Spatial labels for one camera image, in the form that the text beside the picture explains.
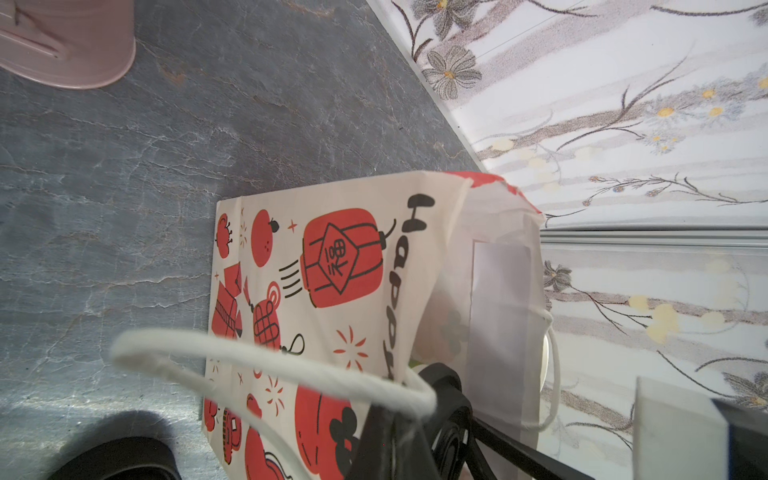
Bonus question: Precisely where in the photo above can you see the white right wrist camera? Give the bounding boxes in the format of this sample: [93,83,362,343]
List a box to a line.
[632,377,767,479]

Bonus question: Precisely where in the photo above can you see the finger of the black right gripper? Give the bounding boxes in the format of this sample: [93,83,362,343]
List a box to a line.
[418,363,576,479]

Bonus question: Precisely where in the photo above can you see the pink metal straw bucket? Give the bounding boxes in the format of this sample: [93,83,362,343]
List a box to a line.
[1,0,136,90]

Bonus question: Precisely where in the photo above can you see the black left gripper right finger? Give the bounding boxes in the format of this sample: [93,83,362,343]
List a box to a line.
[395,414,440,480]

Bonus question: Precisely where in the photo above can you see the stack of paper cups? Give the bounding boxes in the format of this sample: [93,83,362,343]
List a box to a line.
[539,331,551,391]

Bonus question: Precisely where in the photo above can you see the red white paper bag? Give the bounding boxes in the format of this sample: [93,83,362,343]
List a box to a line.
[110,171,561,479]

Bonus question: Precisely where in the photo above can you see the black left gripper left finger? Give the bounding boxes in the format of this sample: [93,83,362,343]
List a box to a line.
[345,406,398,480]

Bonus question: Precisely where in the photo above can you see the stack of black cup lids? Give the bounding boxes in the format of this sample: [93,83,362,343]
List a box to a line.
[49,437,181,480]

